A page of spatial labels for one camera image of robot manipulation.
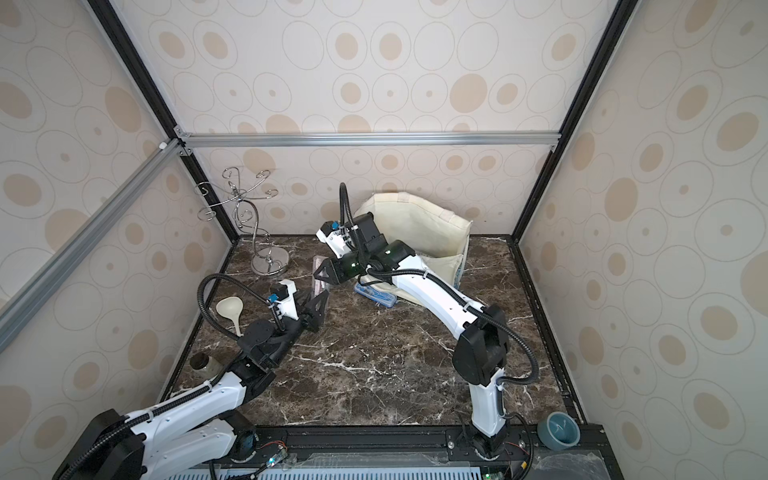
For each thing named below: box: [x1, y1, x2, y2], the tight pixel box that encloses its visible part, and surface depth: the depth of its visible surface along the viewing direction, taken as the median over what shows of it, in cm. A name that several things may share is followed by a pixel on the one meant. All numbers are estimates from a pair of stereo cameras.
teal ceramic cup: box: [537, 411, 581, 451], surface depth 74 cm
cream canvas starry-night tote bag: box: [355, 192, 473, 290], surface depth 94 cm
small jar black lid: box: [190, 352, 224, 380], surface depth 82 cm
